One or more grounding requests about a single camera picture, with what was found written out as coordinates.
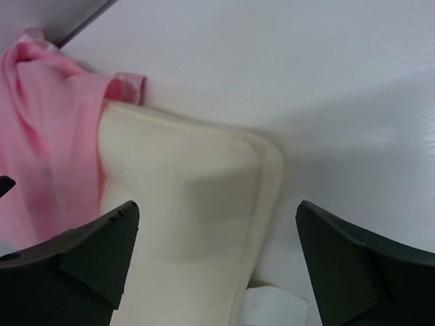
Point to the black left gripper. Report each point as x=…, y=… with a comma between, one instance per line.
x=6, y=184

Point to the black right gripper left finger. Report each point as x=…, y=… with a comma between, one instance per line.
x=75, y=278

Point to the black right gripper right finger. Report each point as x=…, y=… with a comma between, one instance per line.
x=362, y=278

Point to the pink pillowcase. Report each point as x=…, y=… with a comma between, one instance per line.
x=50, y=112

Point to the cream pillow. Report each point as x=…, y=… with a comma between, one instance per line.
x=206, y=195

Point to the aluminium table edge rail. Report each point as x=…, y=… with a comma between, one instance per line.
x=65, y=38

